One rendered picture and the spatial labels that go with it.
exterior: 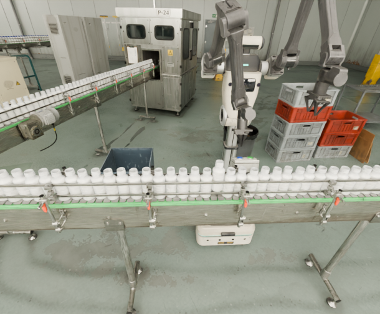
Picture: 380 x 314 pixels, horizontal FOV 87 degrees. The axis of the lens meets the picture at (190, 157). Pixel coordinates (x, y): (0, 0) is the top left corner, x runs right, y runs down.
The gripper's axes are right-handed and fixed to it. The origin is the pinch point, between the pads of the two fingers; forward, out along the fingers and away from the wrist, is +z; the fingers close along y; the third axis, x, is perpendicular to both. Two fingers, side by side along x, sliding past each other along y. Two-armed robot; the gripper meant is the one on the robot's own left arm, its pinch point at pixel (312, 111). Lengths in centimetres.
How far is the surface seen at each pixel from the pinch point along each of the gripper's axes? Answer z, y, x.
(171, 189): 33, -17, 70
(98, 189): 32, -17, 105
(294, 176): 27.5, -16.0, 8.6
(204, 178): 27, -17, 54
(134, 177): 26, -17, 87
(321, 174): 26.4, -16.3, -4.5
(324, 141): 109, 170, -162
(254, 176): 26.3, -16.9, 29.8
